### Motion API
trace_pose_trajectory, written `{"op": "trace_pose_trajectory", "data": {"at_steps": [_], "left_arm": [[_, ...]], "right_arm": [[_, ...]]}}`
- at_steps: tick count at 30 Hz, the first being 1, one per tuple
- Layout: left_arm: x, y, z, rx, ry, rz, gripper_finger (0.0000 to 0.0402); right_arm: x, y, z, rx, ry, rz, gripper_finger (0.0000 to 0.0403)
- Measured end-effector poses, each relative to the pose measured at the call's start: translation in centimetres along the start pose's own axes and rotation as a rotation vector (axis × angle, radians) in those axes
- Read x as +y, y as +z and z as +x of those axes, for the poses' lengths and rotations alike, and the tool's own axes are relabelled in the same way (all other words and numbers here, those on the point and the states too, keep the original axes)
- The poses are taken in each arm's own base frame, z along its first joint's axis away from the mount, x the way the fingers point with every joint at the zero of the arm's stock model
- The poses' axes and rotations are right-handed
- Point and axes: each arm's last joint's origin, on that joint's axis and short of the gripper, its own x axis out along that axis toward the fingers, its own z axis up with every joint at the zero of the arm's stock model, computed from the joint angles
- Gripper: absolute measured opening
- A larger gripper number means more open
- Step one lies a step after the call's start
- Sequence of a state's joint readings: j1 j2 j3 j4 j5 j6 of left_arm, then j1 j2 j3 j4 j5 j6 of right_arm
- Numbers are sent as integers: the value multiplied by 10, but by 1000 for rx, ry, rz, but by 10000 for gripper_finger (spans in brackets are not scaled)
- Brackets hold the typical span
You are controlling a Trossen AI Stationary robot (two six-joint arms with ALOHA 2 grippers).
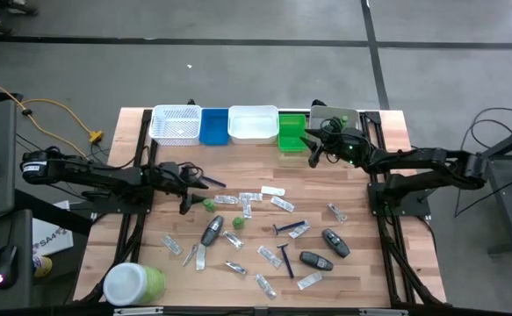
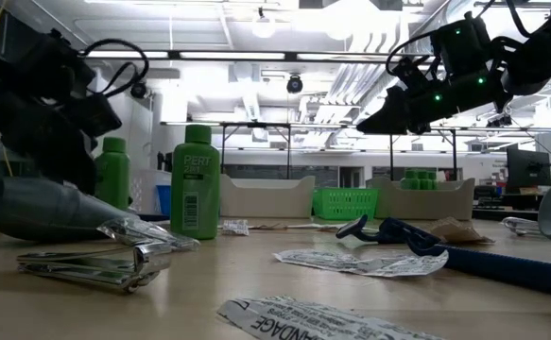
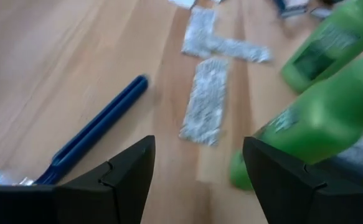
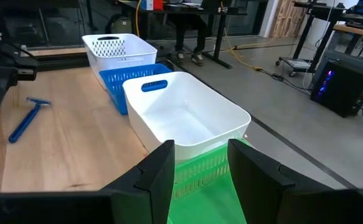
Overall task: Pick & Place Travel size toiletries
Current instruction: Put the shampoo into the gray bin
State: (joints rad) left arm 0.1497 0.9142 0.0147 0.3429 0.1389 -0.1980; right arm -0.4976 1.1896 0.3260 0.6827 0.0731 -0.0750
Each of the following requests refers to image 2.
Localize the clear plastic item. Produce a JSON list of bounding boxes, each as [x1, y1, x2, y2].
[[96, 216, 201, 252], [500, 215, 541, 237]]

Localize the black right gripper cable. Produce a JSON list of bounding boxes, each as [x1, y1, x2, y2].
[[385, 28, 442, 77]]

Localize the black ceiling spotlights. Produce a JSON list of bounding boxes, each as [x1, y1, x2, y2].
[[486, 114, 513, 129]]

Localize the black hanging camera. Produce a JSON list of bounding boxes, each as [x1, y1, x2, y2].
[[129, 80, 149, 100], [285, 74, 304, 95]]

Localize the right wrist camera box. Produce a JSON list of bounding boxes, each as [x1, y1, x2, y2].
[[390, 55, 435, 94]]

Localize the black metal rig frame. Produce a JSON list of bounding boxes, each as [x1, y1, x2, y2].
[[387, 126, 459, 182], [218, 121, 293, 180]]

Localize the white paper strip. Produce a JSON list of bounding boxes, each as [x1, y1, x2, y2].
[[284, 222, 340, 231]]

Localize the silver metal nail clipper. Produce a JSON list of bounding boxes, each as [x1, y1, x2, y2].
[[15, 240, 173, 295]]

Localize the printed wipe packet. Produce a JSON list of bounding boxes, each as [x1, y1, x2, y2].
[[272, 248, 450, 279]]

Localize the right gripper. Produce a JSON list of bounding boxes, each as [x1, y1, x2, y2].
[[355, 70, 512, 136]]

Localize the brown paper packet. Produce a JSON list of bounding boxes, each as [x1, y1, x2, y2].
[[425, 216, 496, 246]]

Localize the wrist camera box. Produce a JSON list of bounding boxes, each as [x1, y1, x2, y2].
[[64, 92, 123, 139], [390, 55, 435, 94]]

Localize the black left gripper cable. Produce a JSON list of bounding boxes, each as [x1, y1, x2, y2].
[[79, 37, 150, 99]]

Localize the beige plastic bin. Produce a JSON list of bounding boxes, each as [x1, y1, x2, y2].
[[216, 174, 317, 220], [366, 177, 476, 222]]

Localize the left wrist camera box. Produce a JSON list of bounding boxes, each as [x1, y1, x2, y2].
[[64, 92, 123, 139]]

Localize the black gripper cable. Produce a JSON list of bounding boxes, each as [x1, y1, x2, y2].
[[385, 28, 442, 77], [79, 37, 150, 99]]

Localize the black computer monitor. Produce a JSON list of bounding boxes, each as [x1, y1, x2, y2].
[[156, 150, 173, 174], [506, 147, 551, 188]]

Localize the dark office desk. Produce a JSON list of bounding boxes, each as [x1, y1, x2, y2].
[[472, 184, 545, 222]]

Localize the green plastic basket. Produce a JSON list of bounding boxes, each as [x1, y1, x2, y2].
[[311, 187, 380, 222]]

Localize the round ceiling lamp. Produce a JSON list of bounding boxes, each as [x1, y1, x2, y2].
[[250, 11, 277, 40]]

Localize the white bandage wrapper bold print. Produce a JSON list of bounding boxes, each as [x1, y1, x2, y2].
[[216, 295, 446, 340]]

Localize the small white printed packet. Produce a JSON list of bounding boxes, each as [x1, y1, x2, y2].
[[221, 219, 250, 237]]

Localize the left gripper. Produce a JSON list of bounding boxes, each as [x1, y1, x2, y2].
[[0, 51, 98, 196]]

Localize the overhead light bar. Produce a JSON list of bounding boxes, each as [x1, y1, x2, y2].
[[83, 49, 551, 65]]

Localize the blue plastic basket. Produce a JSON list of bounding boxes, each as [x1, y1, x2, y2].
[[155, 184, 173, 216]]

